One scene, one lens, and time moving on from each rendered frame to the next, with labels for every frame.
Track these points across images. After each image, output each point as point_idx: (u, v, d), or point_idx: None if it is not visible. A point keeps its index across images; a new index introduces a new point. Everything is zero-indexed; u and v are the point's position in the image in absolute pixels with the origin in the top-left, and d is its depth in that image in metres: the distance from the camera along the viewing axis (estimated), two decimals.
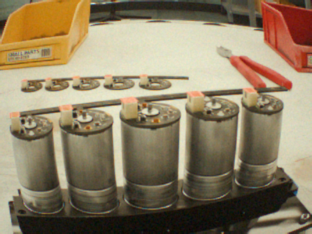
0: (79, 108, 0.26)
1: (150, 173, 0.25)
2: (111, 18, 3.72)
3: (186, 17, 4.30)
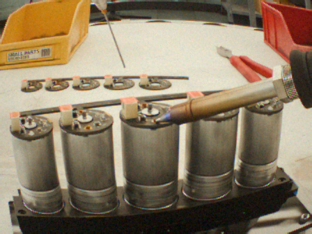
0: (79, 108, 0.26)
1: (150, 173, 0.25)
2: (111, 18, 3.72)
3: (186, 17, 4.30)
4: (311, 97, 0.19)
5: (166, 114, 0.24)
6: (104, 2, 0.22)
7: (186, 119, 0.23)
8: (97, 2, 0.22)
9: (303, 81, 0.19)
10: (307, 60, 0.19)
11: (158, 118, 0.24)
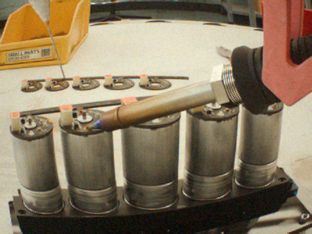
0: (79, 108, 0.26)
1: (150, 173, 0.25)
2: (111, 18, 3.72)
3: (186, 17, 4.30)
4: (260, 100, 0.19)
5: (97, 121, 0.23)
6: (47, 14, 0.21)
7: (114, 126, 0.23)
8: (41, 14, 0.21)
9: (248, 82, 0.18)
10: (255, 58, 0.18)
11: (90, 125, 0.24)
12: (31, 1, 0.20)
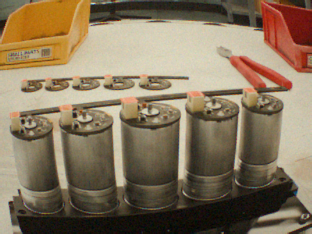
0: (79, 108, 0.26)
1: (150, 173, 0.25)
2: (111, 18, 3.72)
3: (186, 17, 4.30)
4: None
5: None
6: None
7: None
8: None
9: None
10: None
11: None
12: None
